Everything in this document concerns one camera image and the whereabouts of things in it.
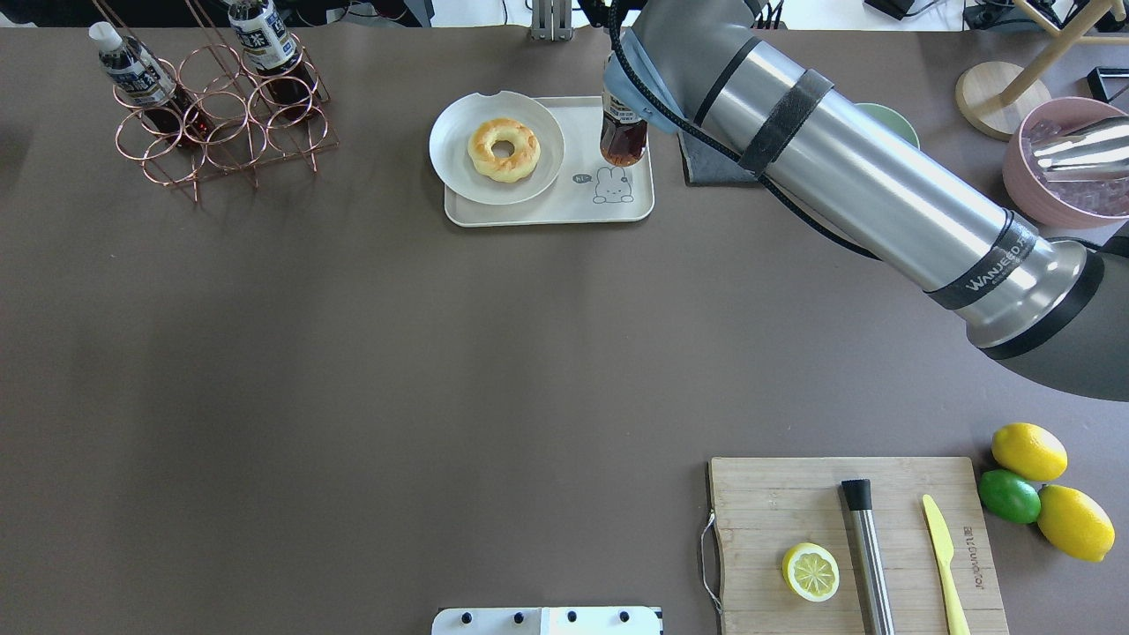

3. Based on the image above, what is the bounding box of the copper wire bottle rack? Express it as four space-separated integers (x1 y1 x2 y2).
96 1 340 201

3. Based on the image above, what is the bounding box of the aluminium frame post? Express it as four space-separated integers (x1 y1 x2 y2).
530 0 575 41

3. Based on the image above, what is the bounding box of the glazed ring donut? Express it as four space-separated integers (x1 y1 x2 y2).
467 118 542 183

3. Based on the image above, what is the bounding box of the half lemon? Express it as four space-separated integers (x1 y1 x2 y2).
780 542 841 602

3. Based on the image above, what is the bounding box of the whole lemon lower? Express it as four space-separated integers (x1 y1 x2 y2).
1036 485 1115 563

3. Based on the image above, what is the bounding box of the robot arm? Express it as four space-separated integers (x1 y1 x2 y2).
604 1 1128 401

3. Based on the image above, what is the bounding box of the green ceramic bowl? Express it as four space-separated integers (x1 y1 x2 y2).
854 103 921 150

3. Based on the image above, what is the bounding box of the green lime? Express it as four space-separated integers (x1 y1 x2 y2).
977 469 1042 524

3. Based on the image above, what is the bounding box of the whole lemon upper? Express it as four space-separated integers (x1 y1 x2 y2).
991 421 1069 482

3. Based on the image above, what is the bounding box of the pink ice bowl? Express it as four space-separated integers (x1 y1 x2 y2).
1003 97 1126 229

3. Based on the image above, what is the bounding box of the small black frame object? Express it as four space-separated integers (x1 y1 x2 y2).
1086 67 1129 104

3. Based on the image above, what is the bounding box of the yellow plastic knife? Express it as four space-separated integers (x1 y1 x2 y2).
921 494 971 635

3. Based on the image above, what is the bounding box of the steel muddler black tip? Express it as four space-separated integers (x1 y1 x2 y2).
841 479 896 634

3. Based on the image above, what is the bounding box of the white round plate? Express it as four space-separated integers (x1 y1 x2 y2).
429 90 565 205

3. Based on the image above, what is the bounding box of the whole lemon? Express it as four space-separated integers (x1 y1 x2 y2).
1036 485 1115 563
991 421 1069 482

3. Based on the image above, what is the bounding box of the metal ice scoop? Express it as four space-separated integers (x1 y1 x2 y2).
1031 116 1128 182

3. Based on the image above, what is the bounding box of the beige rabbit tray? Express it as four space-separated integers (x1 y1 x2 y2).
441 96 654 228

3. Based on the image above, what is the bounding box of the wooden cup stand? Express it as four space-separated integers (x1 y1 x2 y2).
955 1 1126 141

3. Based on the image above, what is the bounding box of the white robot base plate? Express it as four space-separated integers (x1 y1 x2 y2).
430 604 664 634

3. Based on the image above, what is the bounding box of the wooden cutting board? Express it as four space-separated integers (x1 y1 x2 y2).
709 456 1009 634

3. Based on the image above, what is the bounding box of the tea bottle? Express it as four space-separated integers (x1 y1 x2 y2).
228 1 316 122
88 21 213 147
599 84 648 168

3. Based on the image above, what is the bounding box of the grey folded cloth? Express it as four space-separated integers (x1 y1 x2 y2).
677 131 762 188

